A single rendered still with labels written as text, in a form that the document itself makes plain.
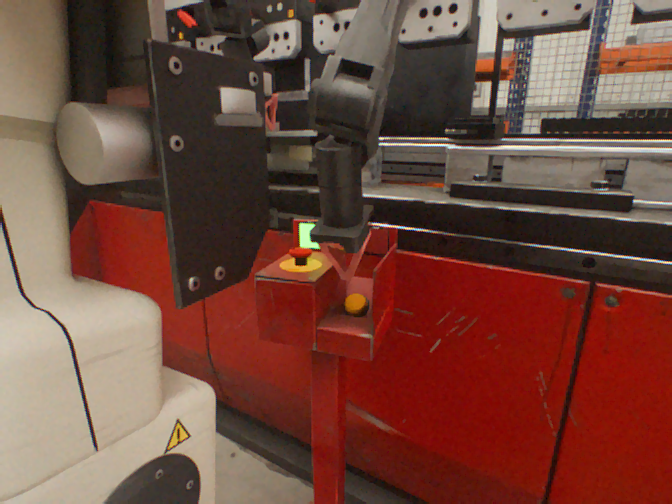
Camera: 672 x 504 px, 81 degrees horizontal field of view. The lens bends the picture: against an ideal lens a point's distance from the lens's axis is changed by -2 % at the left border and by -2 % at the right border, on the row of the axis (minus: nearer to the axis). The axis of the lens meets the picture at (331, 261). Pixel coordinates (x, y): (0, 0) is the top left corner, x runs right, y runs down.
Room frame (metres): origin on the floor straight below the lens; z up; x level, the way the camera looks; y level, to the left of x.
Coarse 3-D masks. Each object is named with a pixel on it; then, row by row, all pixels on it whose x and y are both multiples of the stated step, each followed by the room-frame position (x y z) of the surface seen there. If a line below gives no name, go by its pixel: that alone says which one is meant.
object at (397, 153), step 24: (384, 144) 1.22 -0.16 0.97; (408, 144) 1.18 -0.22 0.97; (432, 144) 1.14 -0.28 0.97; (456, 144) 1.11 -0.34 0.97; (480, 144) 1.08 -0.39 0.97; (504, 144) 1.04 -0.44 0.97; (528, 144) 1.01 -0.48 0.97; (552, 144) 0.98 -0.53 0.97; (576, 144) 0.96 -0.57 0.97; (600, 144) 0.93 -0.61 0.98; (624, 144) 0.91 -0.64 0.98; (648, 144) 0.88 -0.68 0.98; (384, 168) 1.22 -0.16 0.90; (408, 168) 1.18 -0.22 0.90; (432, 168) 1.14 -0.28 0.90; (624, 168) 0.90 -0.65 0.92
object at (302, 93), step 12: (288, 60) 1.11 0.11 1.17; (300, 60) 1.09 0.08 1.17; (276, 72) 1.13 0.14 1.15; (288, 72) 1.11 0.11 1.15; (300, 72) 1.09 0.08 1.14; (276, 84) 1.13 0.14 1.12; (288, 84) 1.11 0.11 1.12; (300, 84) 1.09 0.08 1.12; (288, 96) 1.12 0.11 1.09; (300, 96) 1.10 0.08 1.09
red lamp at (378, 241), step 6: (372, 234) 0.70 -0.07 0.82; (378, 234) 0.69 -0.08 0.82; (384, 234) 0.69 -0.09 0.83; (372, 240) 0.70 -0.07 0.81; (378, 240) 0.69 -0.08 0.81; (384, 240) 0.69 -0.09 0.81; (366, 246) 0.70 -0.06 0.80; (372, 246) 0.69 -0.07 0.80; (378, 246) 0.69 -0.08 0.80; (384, 246) 0.69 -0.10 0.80; (366, 252) 0.70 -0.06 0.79; (372, 252) 0.69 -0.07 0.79; (378, 252) 0.69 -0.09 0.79; (384, 252) 0.69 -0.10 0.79
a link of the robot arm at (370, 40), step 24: (384, 0) 0.50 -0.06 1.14; (408, 0) 0.53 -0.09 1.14; (360, 24) 0.50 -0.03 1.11; (384, 24) 0.50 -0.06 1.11; (336, 48) 0.50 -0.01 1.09; (360, 48) 0.49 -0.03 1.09; (384, 48) 0.48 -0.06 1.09; (336, 72) 0.49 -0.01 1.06; (360, 72) 0.51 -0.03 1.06; (384, 72) 0.48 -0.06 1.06; (336, 96) 0.48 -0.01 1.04; (360, 96) 0.47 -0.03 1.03; (336, 120) 0.49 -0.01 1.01; (360, 120) 0.47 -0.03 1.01
